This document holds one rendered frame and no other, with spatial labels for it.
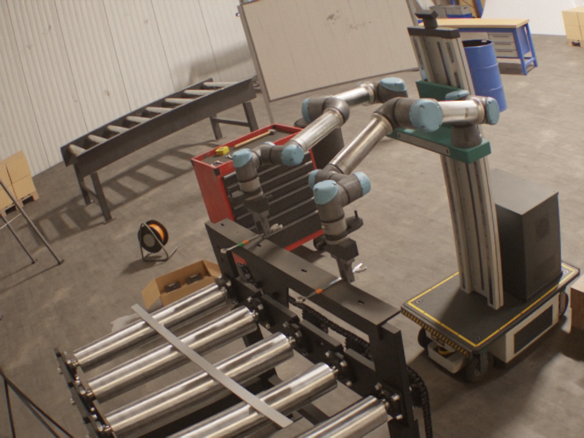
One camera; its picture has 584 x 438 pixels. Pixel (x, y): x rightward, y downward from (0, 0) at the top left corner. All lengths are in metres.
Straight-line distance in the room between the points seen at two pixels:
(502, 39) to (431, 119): 7.32
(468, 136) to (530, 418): 1.41
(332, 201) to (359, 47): 4.94
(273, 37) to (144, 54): 6.04
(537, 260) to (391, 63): 4.13
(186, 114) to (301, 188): 3.09
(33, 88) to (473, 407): 10.34
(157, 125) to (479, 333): 5.10
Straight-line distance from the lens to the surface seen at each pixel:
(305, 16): 6.68
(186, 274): 4.83
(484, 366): 3.22
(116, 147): 7.18
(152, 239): 5.62
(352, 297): 1.98
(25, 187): 9.99
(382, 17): 6.83
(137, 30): 12.36
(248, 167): 2.43
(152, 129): 7.31
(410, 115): 2.18
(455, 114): 2.33
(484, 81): 7.40
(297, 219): 4.68
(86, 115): 12.14
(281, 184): 4.56
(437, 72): 2.97
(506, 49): 9.49
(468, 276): 3.38
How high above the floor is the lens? 2.17
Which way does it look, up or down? 23 degrees down
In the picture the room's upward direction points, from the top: 16 degrees counter-clockwise
